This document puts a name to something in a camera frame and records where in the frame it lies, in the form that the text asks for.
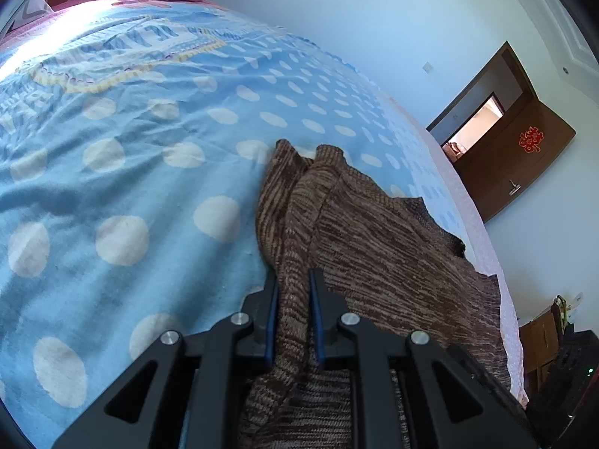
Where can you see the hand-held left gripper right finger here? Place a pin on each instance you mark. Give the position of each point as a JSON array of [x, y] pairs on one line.
[[319, 332]]

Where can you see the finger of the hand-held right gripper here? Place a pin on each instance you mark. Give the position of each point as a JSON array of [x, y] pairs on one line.
[[496, 383]]

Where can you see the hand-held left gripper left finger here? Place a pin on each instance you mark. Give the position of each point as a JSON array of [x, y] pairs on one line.
[[270, 332]]

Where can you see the brown knitted sweater sun pattern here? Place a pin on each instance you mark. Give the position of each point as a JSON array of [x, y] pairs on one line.
[[374, 243]]

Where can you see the wooden cabinet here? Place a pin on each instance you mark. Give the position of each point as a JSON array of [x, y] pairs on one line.
[[540, 346]]

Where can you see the green item on cabinet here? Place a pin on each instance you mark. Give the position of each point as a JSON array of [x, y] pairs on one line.
[[560, 311]]

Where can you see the pink dotted bed sheet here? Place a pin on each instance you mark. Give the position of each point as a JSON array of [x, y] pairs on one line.
[[496, 280]]

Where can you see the brown wooden door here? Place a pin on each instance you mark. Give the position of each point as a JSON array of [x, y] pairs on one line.
[[514, 168]]

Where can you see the blue polka dot blanket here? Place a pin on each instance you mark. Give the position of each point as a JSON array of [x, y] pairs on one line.
[[140, 159]]

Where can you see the red paper door decoration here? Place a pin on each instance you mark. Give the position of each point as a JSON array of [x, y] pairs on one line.
[[530, 138]]

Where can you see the patterned white pillow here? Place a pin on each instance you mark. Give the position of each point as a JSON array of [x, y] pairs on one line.
[[30, 9]]

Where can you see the white wall socket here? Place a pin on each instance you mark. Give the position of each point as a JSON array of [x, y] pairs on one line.
[[578, 297]]

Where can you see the white wall switch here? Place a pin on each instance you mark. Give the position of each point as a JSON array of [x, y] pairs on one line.
[[427, 67]]

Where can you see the brown door frame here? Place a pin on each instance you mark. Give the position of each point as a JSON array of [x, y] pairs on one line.
[[482, 89]]

